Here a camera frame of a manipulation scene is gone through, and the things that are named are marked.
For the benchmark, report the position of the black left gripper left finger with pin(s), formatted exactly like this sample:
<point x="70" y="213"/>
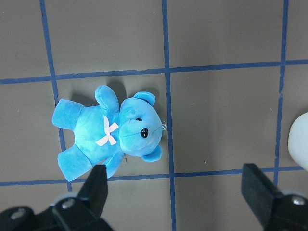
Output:
<point x="82" y="212"/>

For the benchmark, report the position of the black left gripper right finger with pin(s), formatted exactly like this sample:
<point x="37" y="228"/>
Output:
<point x="275" y="210"/>

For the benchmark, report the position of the white trash can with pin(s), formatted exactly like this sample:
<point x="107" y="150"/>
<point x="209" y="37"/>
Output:
<point x="298" y="141"/>

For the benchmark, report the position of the blue teddy bear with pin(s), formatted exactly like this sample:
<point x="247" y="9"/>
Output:
<point x="107" y="132"/>

